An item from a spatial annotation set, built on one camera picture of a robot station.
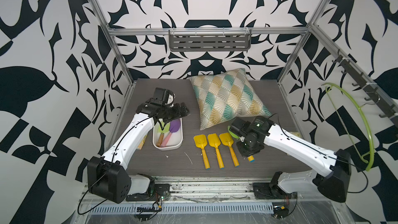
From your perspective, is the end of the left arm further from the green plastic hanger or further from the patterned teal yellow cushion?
the green plastic hanger

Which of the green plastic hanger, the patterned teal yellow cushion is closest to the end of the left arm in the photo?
the patterned teal yellow cushion

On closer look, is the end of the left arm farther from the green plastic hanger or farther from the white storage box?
the green plastic hanger

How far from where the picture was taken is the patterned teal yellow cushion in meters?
0.89

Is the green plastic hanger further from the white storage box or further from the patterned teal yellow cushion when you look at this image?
the white storage box
